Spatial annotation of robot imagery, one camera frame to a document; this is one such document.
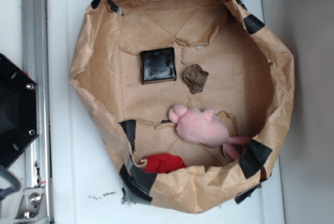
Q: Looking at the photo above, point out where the black box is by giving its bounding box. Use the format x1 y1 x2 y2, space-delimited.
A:
140 48 177 84

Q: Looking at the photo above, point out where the brown paper bag bin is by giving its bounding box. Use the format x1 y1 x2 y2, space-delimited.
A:
70 0 294 213

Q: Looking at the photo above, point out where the brown rock chunk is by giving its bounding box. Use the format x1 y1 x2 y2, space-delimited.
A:
183 64 209 94

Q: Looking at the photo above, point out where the pink plush pig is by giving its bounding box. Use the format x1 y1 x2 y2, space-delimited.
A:
168 104 251 160

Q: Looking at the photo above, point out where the red cloth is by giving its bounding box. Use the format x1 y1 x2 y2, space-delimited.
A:
141 153 187 173

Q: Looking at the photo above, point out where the aluminium rail frame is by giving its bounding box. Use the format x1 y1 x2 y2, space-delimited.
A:
21 0 54 223

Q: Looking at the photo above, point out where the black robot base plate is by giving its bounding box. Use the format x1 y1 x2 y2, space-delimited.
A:
0 54 38 169

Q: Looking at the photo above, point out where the metal corner bracket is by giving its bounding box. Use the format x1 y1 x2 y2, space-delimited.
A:
14 187 46 223

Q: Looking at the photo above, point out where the grey braided cable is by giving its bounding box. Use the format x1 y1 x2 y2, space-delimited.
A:
0 168 21 201

